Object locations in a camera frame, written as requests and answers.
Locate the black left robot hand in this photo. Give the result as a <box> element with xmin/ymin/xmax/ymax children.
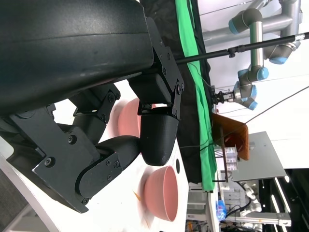
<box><xmin>0</xmin><ymin>0</ymin><xmax>185</xmax><ymax>214</ymax></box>

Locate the pink bowl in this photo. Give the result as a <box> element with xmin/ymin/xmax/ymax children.
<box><xmin>117</xmin><ymin>98</ymin><xmax>157</xmax><ymax>137</ymax></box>
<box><xmin>144</xmin><ymin>165</ymin><xmax>179</xmax><ymax>222</ymax></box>

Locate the black industrial arm gripper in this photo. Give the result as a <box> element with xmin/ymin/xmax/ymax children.
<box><xmin>210</xmin><ymin>88</ymin><xmax>236</xmax><ymax>104</ymax></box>

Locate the grey arm joint blue cap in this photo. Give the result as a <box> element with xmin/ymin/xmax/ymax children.
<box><xmin>263</xmin><ymin>41</ymin><xmax>301</xmax><ymax>65</ymax></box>

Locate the green cloth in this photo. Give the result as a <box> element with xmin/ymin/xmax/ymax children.
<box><xmin>174</xmin><ymin>0</ymin><xmax>218</xmax><ymax>193</ymax></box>

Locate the brown wooden board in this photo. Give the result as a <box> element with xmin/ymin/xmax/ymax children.
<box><xmin>211</xmin><ymin>113</ymin><xmax>249</xmax><ymax>161</ymax></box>

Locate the small clear tube rack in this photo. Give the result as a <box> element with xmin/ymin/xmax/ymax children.
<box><xmin>224</xmin><ymin>145</ymin><xmax>239</xmax><ymax>171</ymax></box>

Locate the black boom pole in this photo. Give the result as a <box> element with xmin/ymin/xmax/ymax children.
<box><xmin>176</xmin><ymin>32</ymin><xmax>309</xmax><ymax>65</ymax></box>

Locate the white storage cabinet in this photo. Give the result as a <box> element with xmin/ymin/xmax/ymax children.
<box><xmin>187</xmin><ymin>183</ymin><xmax>219</xmax><ymax>232</ymax></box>

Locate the grey metal plate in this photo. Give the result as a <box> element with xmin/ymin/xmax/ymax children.
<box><xmin>231</xmin><ymin>131</ymin><xmax>287</xmax><ymax>182</ymax></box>

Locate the blue plastic item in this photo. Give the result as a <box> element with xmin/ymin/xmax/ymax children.
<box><xmin>216</xmin><ymin>199</ymin><xmax>226</xmax><ymax>222</ymax></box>

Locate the thin dark cable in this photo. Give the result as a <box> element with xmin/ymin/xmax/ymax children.
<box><xmin>180</xmin><ymin>86</ymin><xmax>309</xmax><ymax>149</ymax></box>

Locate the grey pipe frame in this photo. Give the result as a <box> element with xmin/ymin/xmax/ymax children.
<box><xmin>202</xmin><ymin>0</ymin><xmax>302</xmax><ymax>46</ymax></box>

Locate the aluminium profile rail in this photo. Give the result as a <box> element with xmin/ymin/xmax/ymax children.
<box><xmin>225</xmin><ymin>212</ymin><xmax>292</xmax><ymax>227</ymax></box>

